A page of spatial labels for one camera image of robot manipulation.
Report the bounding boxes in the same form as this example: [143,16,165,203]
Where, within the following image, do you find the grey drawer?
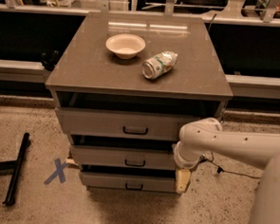
[79,172,176,193]
[53,107,221,145]
[68,144,203,173]

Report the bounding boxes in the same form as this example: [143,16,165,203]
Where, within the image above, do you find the black floor cable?
[199,150,264,180]

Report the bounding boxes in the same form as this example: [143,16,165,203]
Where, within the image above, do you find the grey bottom drawer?
[79,172,176,193]

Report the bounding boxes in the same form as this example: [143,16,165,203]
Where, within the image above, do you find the crushed drink can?
[141,51,177,80]

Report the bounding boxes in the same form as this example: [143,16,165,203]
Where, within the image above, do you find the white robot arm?
[173,118,280,224]

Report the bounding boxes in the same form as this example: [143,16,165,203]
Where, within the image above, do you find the blue tape cross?
[45,159,67,185]

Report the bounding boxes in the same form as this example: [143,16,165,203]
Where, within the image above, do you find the black clamp on rail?
[41,50,59,71]

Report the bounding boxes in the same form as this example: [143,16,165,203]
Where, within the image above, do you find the grey top drawer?
[53,107,221,145]

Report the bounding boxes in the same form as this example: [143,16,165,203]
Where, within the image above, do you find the grey drawer cabinet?
[38,9,238,200]

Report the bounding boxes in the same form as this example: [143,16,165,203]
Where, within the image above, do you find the colourful items on shelf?
[254,0,280,19]

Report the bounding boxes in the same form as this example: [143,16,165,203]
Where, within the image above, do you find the black stand leg left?
[0,133,30,207]

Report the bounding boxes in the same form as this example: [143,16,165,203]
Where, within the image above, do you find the white paper bowl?
[105,34,146,60]

